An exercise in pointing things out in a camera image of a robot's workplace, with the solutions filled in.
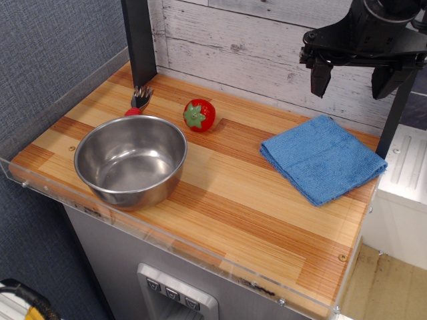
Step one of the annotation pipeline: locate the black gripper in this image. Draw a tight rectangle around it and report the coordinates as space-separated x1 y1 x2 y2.
300 1 426 100

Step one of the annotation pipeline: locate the blue towel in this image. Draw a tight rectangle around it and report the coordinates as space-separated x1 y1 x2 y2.
260 115 388 207

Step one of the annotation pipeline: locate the red toy strawberry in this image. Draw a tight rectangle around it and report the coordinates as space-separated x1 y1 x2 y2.
183 99 216 132

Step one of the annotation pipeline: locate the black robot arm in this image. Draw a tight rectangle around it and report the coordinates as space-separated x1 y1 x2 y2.
300 1 426 100

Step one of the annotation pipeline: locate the white toy sink unit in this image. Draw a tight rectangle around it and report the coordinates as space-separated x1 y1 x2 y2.
362 125 426 269

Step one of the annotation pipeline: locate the stainless steel bowl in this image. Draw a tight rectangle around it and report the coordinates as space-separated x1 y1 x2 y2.
74 115 187 211

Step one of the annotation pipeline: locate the silver dispenser button panel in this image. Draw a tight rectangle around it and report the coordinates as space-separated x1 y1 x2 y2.
137 263 220 319

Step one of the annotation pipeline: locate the grey toy fridge cabinet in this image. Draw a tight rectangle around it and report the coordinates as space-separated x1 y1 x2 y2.
65 206 303 319

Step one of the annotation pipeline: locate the clear acrylic table guard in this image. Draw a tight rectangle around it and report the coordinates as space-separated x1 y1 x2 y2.
10 63 376 319

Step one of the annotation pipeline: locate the black and yellow object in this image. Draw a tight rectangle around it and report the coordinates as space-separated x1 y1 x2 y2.
1 279 61 319

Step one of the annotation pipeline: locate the black right frame post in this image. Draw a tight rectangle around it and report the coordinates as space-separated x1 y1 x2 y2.
376 67 426 159

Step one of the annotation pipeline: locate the black frame post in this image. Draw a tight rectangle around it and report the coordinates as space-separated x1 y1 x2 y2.
121 0 157 87
376 67 426 159

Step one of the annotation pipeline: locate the red-handled metal spork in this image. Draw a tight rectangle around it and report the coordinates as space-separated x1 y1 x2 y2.
125 86 153 117

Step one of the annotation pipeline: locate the black left frame post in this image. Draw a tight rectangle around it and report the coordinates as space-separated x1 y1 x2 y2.
121 0 157 87

